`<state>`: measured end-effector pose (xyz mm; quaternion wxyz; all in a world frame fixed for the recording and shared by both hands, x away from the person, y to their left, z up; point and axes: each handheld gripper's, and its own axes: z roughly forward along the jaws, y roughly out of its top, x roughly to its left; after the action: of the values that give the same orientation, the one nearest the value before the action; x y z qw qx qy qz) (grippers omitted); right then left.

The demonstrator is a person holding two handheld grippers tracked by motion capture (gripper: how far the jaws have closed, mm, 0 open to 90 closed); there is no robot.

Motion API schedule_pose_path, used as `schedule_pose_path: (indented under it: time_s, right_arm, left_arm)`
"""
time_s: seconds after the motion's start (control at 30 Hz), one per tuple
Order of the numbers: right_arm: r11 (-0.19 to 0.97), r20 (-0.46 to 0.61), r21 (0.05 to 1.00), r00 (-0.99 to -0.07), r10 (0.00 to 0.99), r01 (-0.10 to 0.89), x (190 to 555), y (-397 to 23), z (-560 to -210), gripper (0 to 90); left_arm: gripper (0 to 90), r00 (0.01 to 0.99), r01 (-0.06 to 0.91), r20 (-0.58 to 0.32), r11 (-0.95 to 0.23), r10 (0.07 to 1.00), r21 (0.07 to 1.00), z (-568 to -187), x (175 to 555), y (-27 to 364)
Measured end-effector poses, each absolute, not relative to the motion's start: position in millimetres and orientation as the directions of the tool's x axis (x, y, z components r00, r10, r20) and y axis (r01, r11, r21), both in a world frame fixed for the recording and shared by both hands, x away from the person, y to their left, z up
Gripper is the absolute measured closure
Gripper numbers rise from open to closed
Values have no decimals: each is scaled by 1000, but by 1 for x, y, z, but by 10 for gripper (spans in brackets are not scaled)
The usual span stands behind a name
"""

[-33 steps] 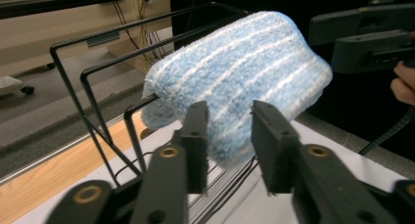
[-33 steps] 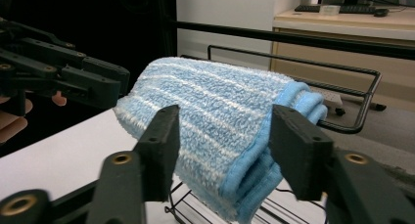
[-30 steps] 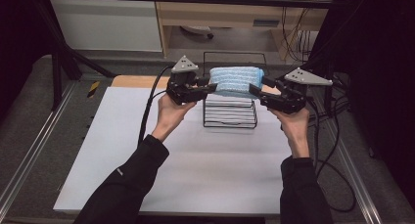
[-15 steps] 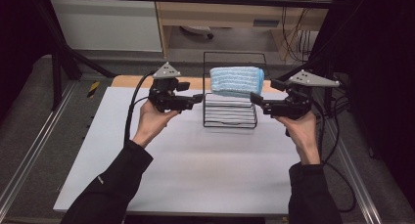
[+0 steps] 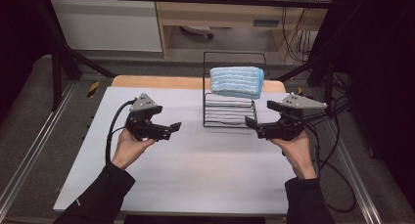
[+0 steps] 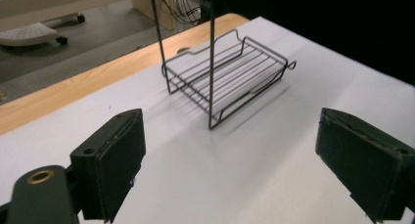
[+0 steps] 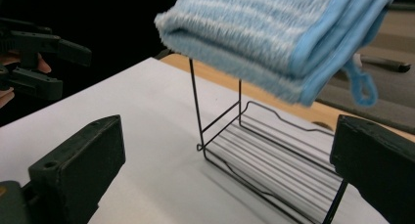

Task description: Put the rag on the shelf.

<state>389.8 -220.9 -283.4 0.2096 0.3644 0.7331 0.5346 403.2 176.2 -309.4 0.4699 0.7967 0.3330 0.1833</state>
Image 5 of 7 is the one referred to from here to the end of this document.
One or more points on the person's right hand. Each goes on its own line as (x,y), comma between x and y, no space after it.
(295,154)

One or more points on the aluminium rail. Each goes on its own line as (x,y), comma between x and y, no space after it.
(355,181)
(29,152)

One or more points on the white cabinet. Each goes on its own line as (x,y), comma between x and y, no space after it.
(104,22)

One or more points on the wooden desk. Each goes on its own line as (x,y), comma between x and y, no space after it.
(221,13)

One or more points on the wooden board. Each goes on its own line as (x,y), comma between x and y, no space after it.
(156,82)

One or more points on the blue striped towel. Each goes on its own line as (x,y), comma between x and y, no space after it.
(236,82)

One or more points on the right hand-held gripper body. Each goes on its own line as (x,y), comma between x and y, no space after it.
(293,114)

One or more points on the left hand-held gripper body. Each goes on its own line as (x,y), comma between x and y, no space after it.
(143,114)

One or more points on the person's left hand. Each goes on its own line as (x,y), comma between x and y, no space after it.
(129,150)

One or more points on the black metal frame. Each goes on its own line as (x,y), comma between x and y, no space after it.
(62,54)

